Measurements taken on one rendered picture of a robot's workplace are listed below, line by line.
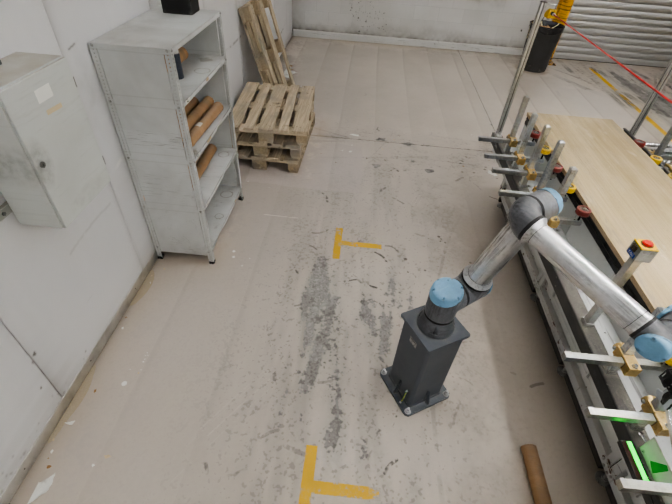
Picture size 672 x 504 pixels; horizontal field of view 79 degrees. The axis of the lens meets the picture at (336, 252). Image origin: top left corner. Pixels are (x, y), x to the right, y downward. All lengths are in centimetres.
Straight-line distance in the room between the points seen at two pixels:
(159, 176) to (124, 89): 56
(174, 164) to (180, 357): 122
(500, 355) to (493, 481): 81
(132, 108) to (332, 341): 186
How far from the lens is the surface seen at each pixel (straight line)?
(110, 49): 266
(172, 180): 290
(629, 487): 177
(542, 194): 168
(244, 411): 252
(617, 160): 354
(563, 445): 280
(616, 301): 152
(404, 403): 255
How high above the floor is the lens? 224
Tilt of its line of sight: 42 degrees down
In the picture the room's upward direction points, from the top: 4 degrees clockwise
